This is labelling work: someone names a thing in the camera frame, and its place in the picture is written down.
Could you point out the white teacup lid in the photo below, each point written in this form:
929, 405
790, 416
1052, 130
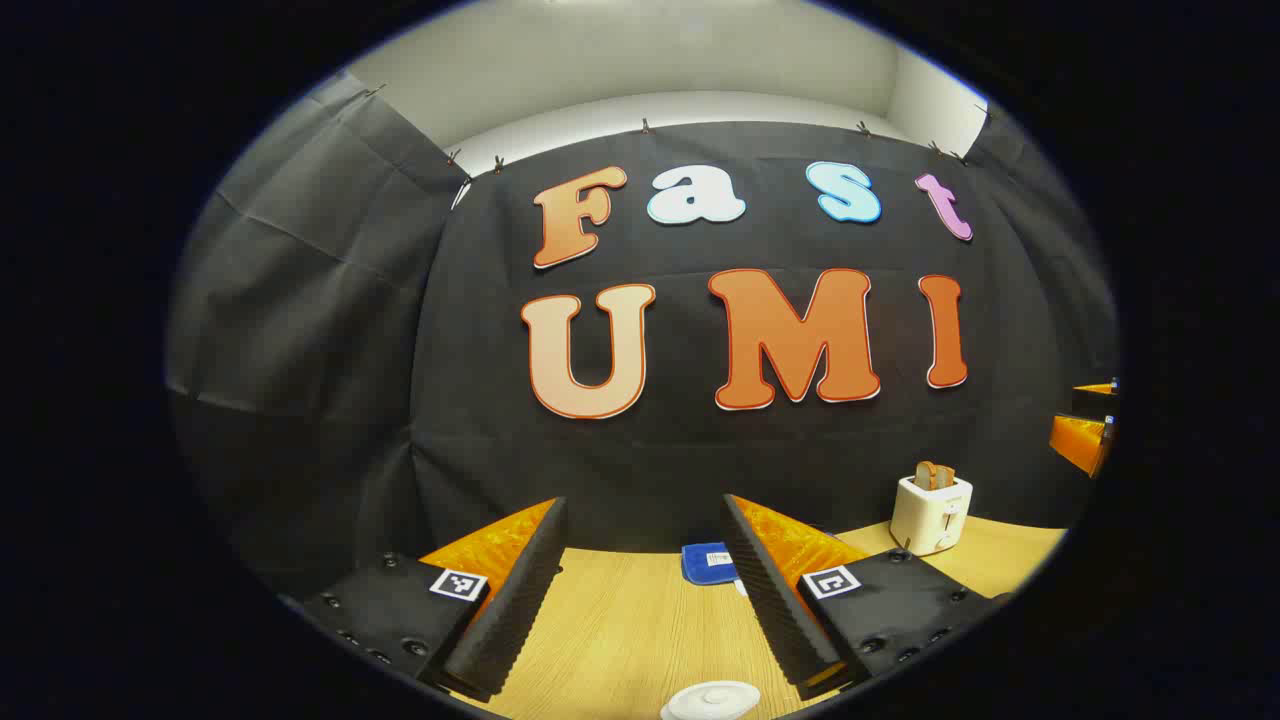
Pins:
715, 700

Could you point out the bread slice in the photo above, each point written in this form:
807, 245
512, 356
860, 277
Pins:
933, 475

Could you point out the blue folded towel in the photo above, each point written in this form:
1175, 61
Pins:
705, 565

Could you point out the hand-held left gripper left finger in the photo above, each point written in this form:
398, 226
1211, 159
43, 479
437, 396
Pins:
510, 610

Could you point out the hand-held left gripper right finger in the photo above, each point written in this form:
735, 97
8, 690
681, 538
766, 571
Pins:
775, 600

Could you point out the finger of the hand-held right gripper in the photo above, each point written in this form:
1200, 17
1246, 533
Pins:
1092, 400
1080, 442

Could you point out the white toaster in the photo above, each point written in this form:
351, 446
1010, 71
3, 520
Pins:
925, 515

